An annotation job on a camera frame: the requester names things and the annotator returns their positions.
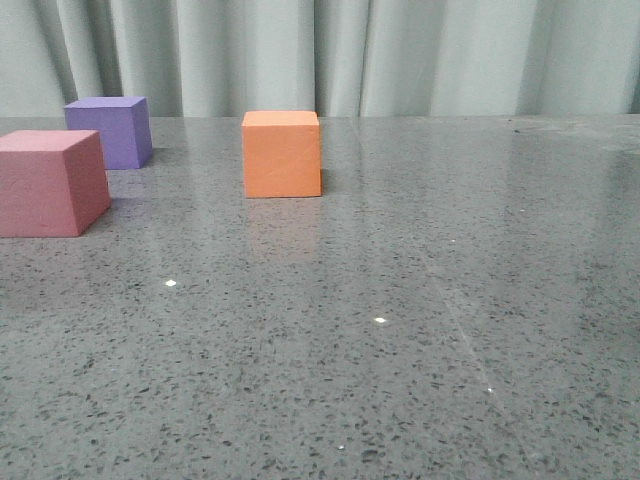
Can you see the orange foam cube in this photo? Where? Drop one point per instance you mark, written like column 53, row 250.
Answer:
column 281, row 154

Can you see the grey-green curtain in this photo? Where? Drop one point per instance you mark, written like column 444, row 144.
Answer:
column 339, row 58

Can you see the purple foam cube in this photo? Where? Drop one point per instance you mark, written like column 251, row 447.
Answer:
column 123, row 123

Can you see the pink foam cube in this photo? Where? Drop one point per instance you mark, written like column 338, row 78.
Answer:
column 53, row 183

